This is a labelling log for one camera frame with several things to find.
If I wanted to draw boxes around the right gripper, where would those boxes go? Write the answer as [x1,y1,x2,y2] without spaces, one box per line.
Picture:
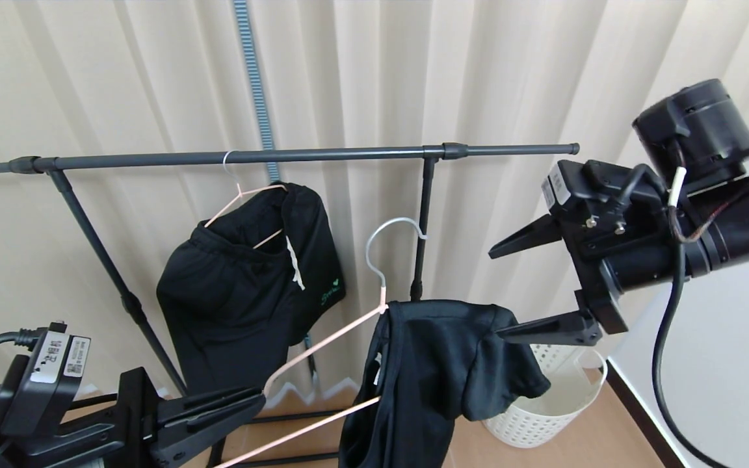
[488,170,749,346]

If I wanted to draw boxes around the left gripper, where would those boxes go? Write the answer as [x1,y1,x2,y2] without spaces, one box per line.
[0,366,267,468]

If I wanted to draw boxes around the white laundry basket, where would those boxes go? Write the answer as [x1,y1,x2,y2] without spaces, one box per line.
[482,344,608,449]

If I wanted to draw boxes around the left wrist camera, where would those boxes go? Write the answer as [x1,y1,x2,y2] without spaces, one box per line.
[0,322,92,439]

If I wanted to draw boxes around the black clothes rack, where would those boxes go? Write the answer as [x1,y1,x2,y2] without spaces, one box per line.
[0,143,580,468]

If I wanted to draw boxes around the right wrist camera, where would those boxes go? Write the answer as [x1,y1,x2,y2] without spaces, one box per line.
[542,159,669,261]

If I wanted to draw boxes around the pink clothes hanger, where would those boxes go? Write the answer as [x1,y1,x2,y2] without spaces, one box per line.
[204,151,289,251]
[212,218,428,468]

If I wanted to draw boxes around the black garment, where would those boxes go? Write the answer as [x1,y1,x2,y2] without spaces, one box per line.
[339,299,552,468]

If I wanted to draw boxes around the black drawstring shorts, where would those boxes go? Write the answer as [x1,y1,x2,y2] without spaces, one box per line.
[155,182,347,397]

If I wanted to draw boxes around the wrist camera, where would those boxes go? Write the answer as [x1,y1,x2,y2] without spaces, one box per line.
[0,322,92,439]
[542,159,669,261]

